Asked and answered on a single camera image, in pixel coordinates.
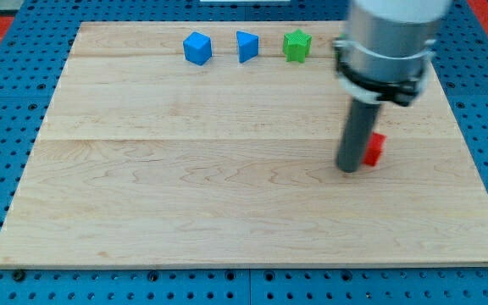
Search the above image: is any blue triangular block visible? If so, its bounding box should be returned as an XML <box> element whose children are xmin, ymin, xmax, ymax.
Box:
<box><xmin>236</xmin><ymin>31</ymin><xmax>259</xmax><ymax>64</ymax></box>

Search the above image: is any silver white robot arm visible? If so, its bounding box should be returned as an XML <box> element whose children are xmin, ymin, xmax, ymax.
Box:
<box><xmin>333</xmin><ymin>0</ymin><xmax>452</xmax><ymax>173</ymax></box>

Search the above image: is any green star block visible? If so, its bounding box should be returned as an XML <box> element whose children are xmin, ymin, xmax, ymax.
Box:
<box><xmin>282</xmin><ymin>29</ymin><xmax>312</xmax><ymax>64</ymax></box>

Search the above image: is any light wooden board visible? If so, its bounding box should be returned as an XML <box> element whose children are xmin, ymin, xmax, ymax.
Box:
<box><xmin>0</xmin><ymin>22</ymin><xmax>488</xmax><ymax>269</ymax></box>

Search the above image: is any blue cube block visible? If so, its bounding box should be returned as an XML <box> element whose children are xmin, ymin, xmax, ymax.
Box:
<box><xmin>183</xmin><ymin>31</ymin><xmax>212</xmax><ymax>65</ymax></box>

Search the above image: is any red block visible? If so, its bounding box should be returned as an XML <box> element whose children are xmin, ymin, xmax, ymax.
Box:
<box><xmin>362</xmin><ymin>132</ymin><xmax>387</xmax><ymax>166</ymax></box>

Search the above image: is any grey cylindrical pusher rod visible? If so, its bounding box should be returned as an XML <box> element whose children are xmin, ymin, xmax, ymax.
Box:
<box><xmin>335</xmin><ymin>98</ymin><xmax>380</xmax><ymax>173</ymax></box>

